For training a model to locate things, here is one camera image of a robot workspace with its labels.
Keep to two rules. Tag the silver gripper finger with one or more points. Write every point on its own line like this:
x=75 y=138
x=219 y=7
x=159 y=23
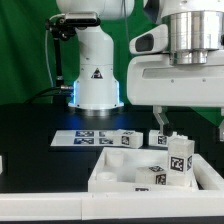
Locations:
x=221 y=126

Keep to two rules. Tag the white left fence block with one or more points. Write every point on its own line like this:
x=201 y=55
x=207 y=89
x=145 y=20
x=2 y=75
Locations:
x=1 y=164

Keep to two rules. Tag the black camera on stand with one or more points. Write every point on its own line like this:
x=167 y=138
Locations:
x=64 y=25

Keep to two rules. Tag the black camera stand pole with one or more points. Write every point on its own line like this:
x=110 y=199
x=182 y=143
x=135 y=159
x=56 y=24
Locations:
x=58 y=99

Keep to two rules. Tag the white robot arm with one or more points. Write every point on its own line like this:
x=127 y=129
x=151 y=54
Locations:
x=180 y=62

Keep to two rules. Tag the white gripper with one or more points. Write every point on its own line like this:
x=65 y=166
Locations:
x=152 y=80

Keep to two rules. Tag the white front fence rail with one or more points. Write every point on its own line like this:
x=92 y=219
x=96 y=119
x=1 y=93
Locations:
x=98 y=206

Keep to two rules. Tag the white marker sheet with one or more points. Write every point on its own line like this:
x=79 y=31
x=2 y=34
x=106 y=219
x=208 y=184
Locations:
x=80 y=138

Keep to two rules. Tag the white square tabletop tray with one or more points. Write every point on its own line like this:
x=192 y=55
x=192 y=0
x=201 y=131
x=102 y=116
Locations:
x=128 y=170

